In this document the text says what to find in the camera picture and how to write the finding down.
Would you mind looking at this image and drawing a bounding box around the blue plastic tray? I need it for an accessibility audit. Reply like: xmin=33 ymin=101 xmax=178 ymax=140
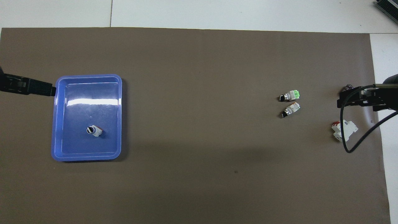
xmin=51 ymin=74 xmax=123 ymax=162

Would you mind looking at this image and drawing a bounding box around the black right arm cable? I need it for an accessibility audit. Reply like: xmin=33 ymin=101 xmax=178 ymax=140
xmin=340 ymin=83 xmax=398 ymax=154

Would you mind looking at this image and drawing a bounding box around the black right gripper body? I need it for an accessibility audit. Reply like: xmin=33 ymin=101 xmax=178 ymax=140
xmin=382 ymin=74 xmax=398 ymax=110

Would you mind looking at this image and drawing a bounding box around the grey ribbed device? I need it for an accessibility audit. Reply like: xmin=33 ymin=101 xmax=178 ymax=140
xmin=375 ymin=0 xmax=398 ymax=25

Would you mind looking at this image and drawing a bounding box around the brown table mat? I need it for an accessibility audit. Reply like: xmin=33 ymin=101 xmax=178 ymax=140
xmin=0 ymin=27 xmax=391 ymax=224

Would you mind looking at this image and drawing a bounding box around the white circuit breaker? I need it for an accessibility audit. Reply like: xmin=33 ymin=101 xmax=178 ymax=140
xmin=331 ymin=120 xmax=359 ymax=142

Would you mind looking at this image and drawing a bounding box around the white green selector switch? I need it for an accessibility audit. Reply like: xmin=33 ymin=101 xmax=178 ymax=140
xmin=278 ymin=90 xmax=302 ymax=103

